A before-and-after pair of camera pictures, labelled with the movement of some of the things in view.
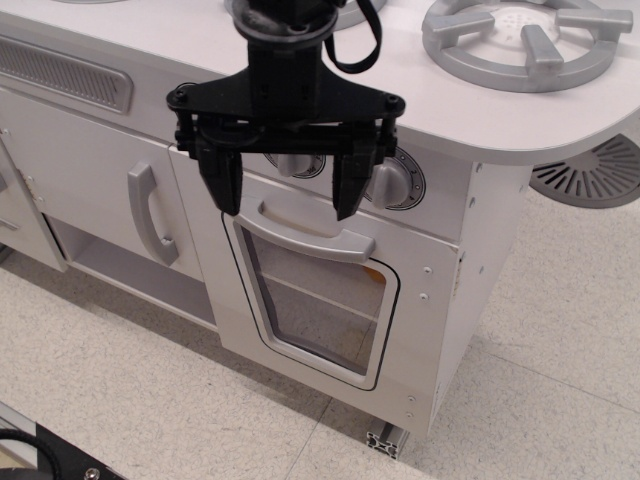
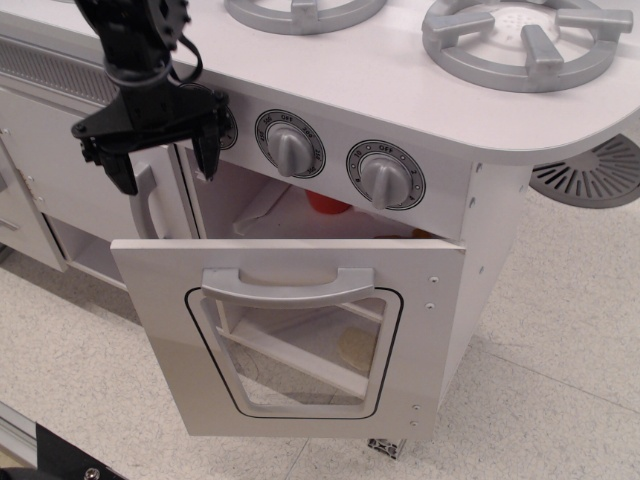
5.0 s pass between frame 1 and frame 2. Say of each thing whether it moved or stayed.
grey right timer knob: stayed
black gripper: moved
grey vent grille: stayed
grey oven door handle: moved
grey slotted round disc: stayed
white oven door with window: moved
